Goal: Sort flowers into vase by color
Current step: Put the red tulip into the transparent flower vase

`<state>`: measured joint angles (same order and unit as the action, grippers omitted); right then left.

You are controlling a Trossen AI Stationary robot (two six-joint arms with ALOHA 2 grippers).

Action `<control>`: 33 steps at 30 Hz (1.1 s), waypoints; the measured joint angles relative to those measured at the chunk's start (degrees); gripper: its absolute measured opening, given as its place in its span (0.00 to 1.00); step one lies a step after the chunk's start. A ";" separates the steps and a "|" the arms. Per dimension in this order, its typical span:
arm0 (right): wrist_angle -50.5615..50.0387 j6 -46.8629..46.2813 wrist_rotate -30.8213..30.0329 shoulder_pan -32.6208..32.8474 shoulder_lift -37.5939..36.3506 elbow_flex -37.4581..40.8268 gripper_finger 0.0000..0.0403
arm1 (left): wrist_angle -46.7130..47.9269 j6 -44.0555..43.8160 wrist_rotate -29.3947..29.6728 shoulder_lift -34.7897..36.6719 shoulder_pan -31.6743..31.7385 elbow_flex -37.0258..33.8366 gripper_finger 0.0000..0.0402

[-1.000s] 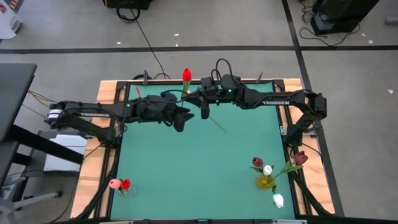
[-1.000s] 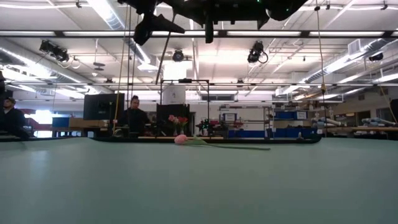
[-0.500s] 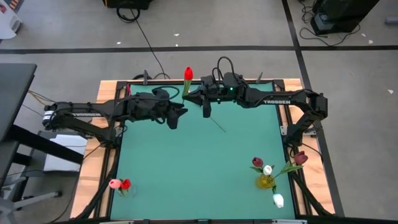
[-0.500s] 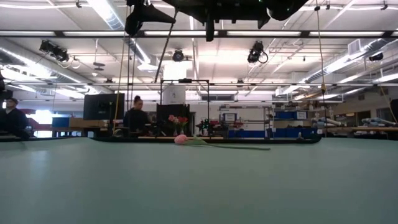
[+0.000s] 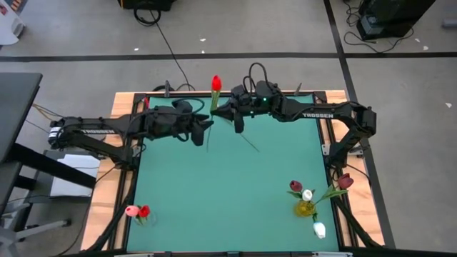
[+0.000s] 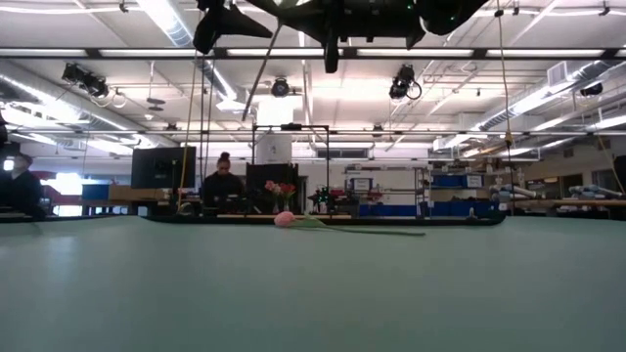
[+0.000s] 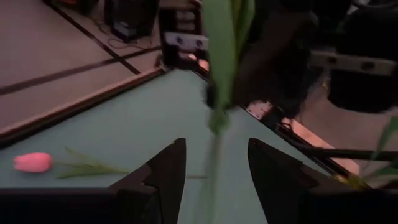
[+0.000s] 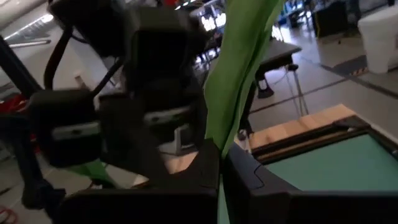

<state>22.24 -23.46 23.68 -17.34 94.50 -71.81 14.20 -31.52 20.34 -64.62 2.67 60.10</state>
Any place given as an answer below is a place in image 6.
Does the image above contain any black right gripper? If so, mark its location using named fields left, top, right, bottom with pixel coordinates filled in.
left=244, top=0, right=426, bottom=74

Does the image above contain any pink artificial tulip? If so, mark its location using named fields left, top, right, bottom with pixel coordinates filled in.
left=272, top=210, right=427, bottom=238

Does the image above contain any black monitor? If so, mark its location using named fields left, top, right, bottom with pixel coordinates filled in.
left=130, top=146, right=197, bottom=191
left=244, top=162, right=299, bottom=216

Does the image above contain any person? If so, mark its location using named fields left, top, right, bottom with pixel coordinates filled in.
left=200, top=151, right=246, bottom=216
left=0, top=153, right=46, bottom=221

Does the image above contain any pink and red bouquet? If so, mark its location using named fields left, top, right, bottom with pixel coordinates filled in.
left=263, top=179, right=297, bottom=214

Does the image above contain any cardboard box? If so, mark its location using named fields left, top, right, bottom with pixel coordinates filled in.
left=108, top=184, right=170, bottom=201

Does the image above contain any blue box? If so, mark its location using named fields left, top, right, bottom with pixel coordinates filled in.
left=81, top=183, right=112, bottom=201

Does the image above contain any blue storage bin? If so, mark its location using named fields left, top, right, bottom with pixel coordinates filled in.
left=432, top=174, right=485, bottom=190

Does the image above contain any blue cabinet row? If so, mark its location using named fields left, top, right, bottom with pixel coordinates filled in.
left=358, top=202, right=500, bottom=218

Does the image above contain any green table mat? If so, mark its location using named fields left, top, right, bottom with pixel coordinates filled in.
left=0, top=214, right=626, bottom=352

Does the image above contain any small black hanging device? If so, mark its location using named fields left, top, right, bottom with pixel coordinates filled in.
left=579, top=81, right=605, bottom=98

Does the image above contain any wooden workbench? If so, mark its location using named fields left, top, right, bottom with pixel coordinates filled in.
left=513, top=198, right=626, bottom=209

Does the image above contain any grey tube bundle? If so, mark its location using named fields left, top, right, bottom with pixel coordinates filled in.
left=568, top=184, right=625, bottom=199

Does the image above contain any silver ventilation duct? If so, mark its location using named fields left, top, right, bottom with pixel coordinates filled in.
left=469, top=61, right=626, bottom=133
left=0, top=61, right=177, bottom=148
left=135, top=0, right=250, bottom=107

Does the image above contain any round black camera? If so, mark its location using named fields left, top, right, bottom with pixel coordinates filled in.
left=270, top=76, right=291, bottom=99

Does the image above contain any yellow hanging cord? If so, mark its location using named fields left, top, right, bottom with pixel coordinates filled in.
left=493, top=0, right=517, bottom=216
left=177, top=53, right=198, bottom=209

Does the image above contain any black metal frame stand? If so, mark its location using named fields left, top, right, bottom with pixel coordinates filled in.
left=250, top=123, right=332, bottom=216

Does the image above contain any black camera with cable loop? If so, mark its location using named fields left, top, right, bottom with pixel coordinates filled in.
left=388, top=63, right=424, bottom=102

